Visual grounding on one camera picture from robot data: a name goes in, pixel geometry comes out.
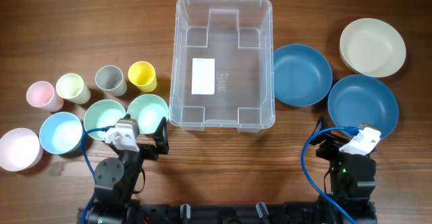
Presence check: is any dark blue bowl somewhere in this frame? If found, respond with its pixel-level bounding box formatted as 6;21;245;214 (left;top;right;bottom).
273;44;333;107
327;75;399;138

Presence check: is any mint green small bowl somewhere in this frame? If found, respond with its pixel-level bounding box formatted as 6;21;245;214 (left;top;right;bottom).
84;99;126;131

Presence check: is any grey cup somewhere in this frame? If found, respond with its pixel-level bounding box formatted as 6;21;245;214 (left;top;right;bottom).
95;65;127;96

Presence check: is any light blue small bowl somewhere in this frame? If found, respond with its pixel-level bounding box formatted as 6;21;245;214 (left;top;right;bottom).
39;112;84;155

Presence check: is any beige bowl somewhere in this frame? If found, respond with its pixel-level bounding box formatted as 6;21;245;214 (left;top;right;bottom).
339;18;406;78

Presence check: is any cream cup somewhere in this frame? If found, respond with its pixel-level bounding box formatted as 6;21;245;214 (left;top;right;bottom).
56;73;90;105

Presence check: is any pink cup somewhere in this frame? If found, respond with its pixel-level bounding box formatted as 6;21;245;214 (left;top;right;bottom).
26;81;64;112

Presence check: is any pale pink small bowl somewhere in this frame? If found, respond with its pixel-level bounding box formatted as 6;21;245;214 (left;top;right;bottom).
1;128;43;172

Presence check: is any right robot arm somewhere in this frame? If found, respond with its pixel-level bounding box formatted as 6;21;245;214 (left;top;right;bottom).
311;131;377;223

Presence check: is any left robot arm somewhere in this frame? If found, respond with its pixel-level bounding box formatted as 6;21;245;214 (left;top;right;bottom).
77;114;169;224

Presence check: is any white label in container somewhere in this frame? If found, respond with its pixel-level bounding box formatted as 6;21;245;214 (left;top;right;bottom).
191;58;215;95

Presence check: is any clear plastic storage container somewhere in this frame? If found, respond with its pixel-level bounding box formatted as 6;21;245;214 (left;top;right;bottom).
169;0;275;132

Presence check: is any yellow cup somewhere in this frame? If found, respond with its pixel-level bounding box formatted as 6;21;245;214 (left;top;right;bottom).
128;61;157;92

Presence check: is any right blue cable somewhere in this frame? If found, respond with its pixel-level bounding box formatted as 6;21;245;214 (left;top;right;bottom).
300;126;361;224

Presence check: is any blue cable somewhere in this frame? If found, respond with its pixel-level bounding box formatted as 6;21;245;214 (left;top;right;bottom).
80;125;116;224
300;126;361;224

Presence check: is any left blue cable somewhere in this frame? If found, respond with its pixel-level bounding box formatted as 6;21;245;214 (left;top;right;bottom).
80;125;116;224

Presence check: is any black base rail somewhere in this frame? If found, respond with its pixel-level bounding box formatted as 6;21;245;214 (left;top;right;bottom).
76;202;378;224

